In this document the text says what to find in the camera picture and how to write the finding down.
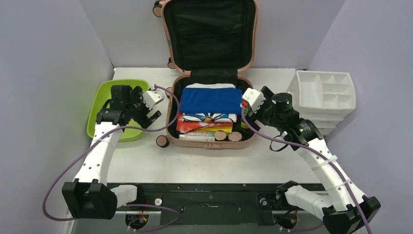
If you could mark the octagonal pink jar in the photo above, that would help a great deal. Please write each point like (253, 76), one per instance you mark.
(235, 137)

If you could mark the white toothpaste box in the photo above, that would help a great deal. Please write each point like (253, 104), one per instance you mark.
(198, 136)

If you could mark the blue towel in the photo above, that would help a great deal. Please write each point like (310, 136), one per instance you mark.
(211, 100)

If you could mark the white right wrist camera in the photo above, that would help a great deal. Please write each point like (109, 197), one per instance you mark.
(252, 99)

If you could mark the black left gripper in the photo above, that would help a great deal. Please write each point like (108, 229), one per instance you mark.
(136, 97)

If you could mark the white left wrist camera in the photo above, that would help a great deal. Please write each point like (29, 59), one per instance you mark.
(152, 97)

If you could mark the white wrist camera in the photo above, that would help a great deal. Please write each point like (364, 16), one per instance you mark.
(252, 99)
(152, 97)

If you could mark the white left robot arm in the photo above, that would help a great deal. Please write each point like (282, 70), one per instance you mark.
(96, 155)

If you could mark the green plastic tray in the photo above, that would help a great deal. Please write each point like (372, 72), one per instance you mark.
(102, 95)

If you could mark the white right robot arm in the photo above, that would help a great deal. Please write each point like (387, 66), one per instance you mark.
(322, 168)

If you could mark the red snack bag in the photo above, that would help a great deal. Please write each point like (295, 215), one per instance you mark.
(191, 122)

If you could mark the white plastic drawer organizer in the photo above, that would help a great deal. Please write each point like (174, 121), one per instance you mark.
(325, 98)

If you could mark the pink hard-shell suitcase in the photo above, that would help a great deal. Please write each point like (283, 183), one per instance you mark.
(210, 41)

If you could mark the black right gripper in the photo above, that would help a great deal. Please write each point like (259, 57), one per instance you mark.
(255, 114)

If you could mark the yellow flat box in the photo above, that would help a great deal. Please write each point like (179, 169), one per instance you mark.
(225, 129)

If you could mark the small green bottle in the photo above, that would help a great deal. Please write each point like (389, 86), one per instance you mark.
(245, 119)

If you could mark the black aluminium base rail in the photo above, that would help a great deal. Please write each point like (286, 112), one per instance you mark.
(208, 204)

